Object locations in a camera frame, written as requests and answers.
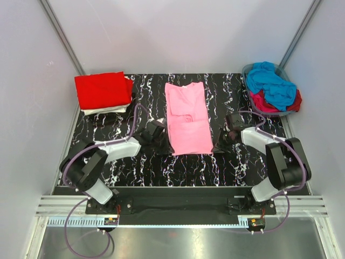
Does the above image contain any pink t shirt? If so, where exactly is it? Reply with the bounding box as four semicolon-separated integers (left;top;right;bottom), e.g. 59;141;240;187
165;82;213;155

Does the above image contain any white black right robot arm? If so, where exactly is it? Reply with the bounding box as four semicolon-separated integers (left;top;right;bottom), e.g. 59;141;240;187
212;111;312;204

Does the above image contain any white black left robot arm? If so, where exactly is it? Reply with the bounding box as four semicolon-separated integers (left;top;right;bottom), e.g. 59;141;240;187
59;118;174;205

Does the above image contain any folded white t shirt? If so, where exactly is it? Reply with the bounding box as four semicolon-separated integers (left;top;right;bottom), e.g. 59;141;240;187
81;104;130;115

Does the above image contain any magenta t shirt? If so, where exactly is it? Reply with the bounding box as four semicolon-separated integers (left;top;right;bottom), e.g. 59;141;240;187
250;91;279;113

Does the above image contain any folded red t shirt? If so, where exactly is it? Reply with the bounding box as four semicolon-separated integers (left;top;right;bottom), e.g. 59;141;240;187
74;72;133;110

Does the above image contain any blue t shirt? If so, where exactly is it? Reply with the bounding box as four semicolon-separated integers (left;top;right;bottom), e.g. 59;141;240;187
246;62;297;112

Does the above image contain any grey plastic laundry basket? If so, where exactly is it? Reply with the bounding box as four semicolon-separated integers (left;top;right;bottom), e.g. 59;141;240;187
241;62;302;117

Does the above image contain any dark red t shirt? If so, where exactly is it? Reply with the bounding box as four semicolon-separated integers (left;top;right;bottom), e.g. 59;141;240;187
258;88;302;113

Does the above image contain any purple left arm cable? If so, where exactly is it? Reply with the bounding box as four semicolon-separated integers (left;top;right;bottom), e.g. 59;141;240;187
63;104;156;257

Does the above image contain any white slotted cable duct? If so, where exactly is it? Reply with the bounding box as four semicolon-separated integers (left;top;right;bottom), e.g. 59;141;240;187
47;215;251;228

